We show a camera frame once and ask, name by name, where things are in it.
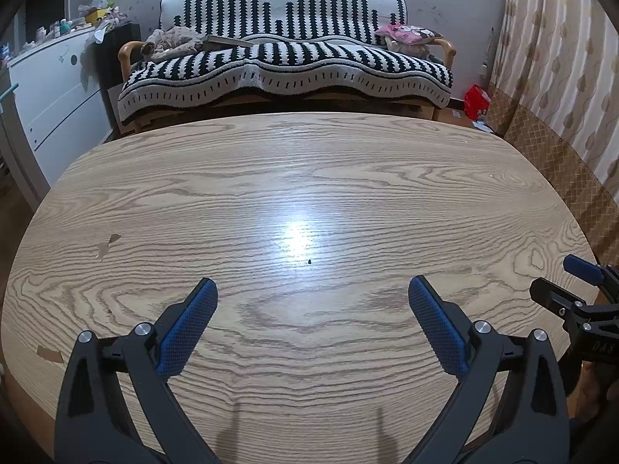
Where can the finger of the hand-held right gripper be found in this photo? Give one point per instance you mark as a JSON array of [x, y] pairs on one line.
[[582, 268], [556, 297]]

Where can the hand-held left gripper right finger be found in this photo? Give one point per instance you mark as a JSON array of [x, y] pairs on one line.
[[437, 328]]

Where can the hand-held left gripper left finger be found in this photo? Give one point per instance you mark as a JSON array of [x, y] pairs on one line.
[[188, 328]]

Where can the person's right hand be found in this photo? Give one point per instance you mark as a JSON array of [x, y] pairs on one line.
[[602, 391]]

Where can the white papers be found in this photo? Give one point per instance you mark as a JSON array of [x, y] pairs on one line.
[[482, 125]]

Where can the beige patterned curtain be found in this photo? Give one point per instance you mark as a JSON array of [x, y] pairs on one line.
[[556, 82]]

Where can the red bag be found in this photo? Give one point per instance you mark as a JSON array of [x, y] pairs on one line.
[[476, 102]]

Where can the wooden sofa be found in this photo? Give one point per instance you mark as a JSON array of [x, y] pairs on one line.
[[447, 53]]

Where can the white dresser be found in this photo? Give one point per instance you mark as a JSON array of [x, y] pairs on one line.
[[53, 101]]

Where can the black and white striped blanket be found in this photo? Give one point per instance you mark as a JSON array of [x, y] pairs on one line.
[[290, 67]]

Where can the beige crumpled clothes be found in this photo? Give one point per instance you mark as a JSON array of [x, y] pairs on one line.
[[171, 44]]

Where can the grey book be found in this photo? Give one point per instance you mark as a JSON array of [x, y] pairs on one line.
[[227, 41]]

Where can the pink printed cushion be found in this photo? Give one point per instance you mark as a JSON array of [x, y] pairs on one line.
[[406, 34]]

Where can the yellow box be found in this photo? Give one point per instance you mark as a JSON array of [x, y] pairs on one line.
[[95, 16]]

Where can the row of small bottles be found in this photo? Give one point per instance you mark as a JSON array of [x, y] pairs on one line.
[[53, 31]]

